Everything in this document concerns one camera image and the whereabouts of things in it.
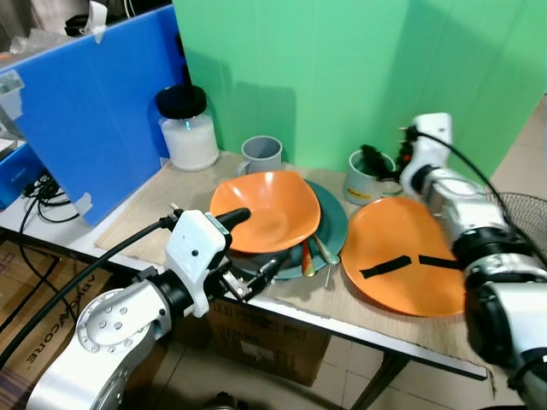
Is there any orange flat plate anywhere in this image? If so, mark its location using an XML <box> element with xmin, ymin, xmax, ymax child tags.
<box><xmin>339</xmin><ymin>196</ymin><xmax>468</xmax><ymax>319</ymax></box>

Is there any plain brown cardboard box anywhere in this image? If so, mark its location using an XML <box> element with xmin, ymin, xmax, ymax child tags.
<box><xmin>208</xmin><ymin>297</ymin><xmax>335</xmax><ymax>388</ymax></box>

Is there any blue corrugated board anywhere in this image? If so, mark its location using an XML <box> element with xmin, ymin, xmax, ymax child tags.
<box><xmin>0</xmin><ymin>5</ymin><xmax>190</xmax><ymax>228</ymax></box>

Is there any dark green plate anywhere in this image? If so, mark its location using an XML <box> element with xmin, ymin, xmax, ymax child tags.
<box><xmin>229</xmin><ymin>179</ymin><xmax>350</xmax><ymax>281</ymax></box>

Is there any black cable bundle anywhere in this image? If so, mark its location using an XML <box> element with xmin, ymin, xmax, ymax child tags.
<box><xmin>15</xmin><ymin>173</ymin><xmax>84</xmax><ymax>225</ymax></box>

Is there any blue box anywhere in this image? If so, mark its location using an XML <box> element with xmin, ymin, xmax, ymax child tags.
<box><xmin>0</xmin><ymin>143</ymin><xmax>45</xmax><ymax>211</ymax></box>

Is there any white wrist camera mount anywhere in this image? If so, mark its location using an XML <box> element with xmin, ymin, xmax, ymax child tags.
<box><xmin>401</xmin><ymin>112</ymin><xmax>455</xmax><ymax>194</ymax></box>
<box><xmin>164</xmin><ymin>210</ymin><xmax>231</xmax><ymax>318</ymax></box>

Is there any dark wire fan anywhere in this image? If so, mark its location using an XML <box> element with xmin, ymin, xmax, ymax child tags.
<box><xmin>490</xmin><ymin>191</ymin><xmax>547</xmax><ymax>261</ymax></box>

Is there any white paper clip piece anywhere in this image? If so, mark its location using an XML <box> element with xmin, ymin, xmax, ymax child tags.
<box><xmin>87</xmin><ymin>0</ymin><xmax>110</xmax><ymax>44</ymax></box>

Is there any long black strip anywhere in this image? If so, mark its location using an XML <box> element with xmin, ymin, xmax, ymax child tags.
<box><xmin>358</xmin><ymin>254</ymin><xmax>413</xmax><ymax>281</ymax></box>

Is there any plain grey mug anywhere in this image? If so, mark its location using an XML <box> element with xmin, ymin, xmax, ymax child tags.
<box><xmin>237</xmin><ymin>134</ymin><xmax>285</xmax><ymax>177</ymax></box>

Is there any glass jar with black lid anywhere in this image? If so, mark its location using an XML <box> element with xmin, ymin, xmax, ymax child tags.
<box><xmin>155</xmin><ymin>83</ymin><xmax>221</xmax><ymax>173</ymax></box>

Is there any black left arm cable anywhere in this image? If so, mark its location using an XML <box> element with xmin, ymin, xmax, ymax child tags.
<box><xmin>0</xmin><ymin>215</ymin><xmax>180</xmax><ymax>370</ymax></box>

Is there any beige woven table mat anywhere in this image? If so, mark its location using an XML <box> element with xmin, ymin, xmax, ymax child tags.
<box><xmin>93</xmin><ymin>151</ymin><xmax>490</xmax><ymax>378</ymax></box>

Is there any grey metal table leg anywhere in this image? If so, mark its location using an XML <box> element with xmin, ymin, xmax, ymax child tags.
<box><xmin>349</xmin><ymin>354</ymin><xmax>413</xmax><ymax>410</ymax></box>

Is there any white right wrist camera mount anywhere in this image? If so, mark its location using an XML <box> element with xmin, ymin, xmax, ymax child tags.
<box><xmin>401</xmin><ymin>112</ymin><xmax>455</xmax><ymax>194</ymax></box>

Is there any green handled metal utensil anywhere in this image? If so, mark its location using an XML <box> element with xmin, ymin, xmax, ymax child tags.
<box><xmin>311</xmin><ymin>234</ymin><xmax>341</xmax><ymax>289</ymax></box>

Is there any orange square bowl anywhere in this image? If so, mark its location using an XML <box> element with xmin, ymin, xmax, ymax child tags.
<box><xmin>209</xmin><ymin>170</ymin><xmax>322</xmax><ymax>255</ymax></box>

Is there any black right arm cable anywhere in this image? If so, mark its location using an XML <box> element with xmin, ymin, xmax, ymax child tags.
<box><xmin>400</xmin><ymin>126</ymin><xmax>541</xmax><ymax>261</ymax></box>

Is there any green corrugated board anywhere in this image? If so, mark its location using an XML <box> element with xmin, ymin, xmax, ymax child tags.
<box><xmin>170</xmin><ymin>0</ymin><xmax>547</xmax><ymax>196</ymax></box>

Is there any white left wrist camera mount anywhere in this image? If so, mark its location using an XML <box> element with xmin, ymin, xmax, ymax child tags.
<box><xmin>164</xmin><ymin>210</ymin><xmax>231</xmax><ymax>318</ymax></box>

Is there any grey mug with yellow label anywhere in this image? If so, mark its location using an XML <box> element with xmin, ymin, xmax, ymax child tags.
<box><xmin>344</xmin><ymin>149</ymin><xmax>403</xmax><ymax>205</ymax></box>

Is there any orange handled utensil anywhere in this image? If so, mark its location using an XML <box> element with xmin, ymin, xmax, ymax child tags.
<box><xmin>303</xmin><ymin>240</ymin><xmax>316</xmax><ymax>280</ymax></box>

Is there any short black strip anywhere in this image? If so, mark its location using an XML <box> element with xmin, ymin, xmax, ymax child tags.
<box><xmin>416</xmin><ymin>254</ymin><xmax>463</xmax><ymax>272</ymax></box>

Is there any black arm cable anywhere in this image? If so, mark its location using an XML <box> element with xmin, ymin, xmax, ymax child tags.
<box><xmin>400</xmin><ymin>126</ymin><xmax>541</xmax><ymax>261</ymax></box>
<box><xmin>0</xmin><ymin>215</ymin><xmax>180</xmax><ymax>370</ymax></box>

